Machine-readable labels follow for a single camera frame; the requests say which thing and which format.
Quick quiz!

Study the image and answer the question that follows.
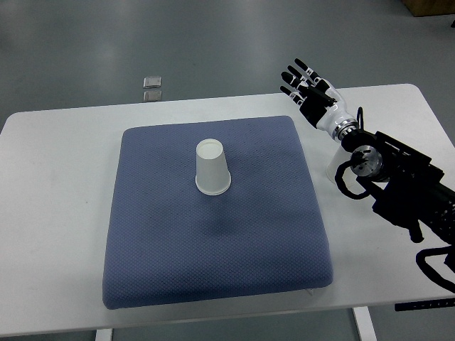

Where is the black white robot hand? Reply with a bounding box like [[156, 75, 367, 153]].
[[280, 58, 358, 139]]

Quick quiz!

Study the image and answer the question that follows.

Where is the white paper cup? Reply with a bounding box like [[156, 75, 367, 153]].
[[195, 139, 231, 196], [326, 146, 355, 188]]

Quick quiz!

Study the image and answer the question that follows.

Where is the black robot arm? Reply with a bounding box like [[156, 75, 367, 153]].
[[334, 128, 454, 244]]

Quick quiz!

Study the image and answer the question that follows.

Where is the lower metal floor plate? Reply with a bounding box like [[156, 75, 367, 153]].
[[143, 90, 162, 102]]

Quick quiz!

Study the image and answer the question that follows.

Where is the metal floor plate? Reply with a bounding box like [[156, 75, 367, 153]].
[[143, 90, 162, 102], [143, 75, 162, 89]]

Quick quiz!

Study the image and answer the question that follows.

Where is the upper metal floor plate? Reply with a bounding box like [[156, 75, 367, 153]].
[[143, 75, 162, 89]]

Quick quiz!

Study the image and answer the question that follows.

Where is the blue fabric cushion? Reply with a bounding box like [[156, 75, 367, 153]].
[[102, 116, 333, 309]]

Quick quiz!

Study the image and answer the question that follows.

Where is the white table leg right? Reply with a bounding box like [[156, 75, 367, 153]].
[[352, 306, 378, 341]]

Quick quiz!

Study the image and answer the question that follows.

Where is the white table leg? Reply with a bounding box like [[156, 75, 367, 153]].
[[352, 306, 378, 341], [95, 329, 113, 341]]

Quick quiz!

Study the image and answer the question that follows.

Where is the black table control panel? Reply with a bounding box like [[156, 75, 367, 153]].
[[394, 298, 455, 312]]

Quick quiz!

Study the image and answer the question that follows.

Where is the white table leg left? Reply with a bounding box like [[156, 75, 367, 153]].
[[95, 329, 113, 341]]

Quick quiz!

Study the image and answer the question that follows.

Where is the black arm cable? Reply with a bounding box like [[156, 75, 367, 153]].
[[416, 244, 455, 294]]

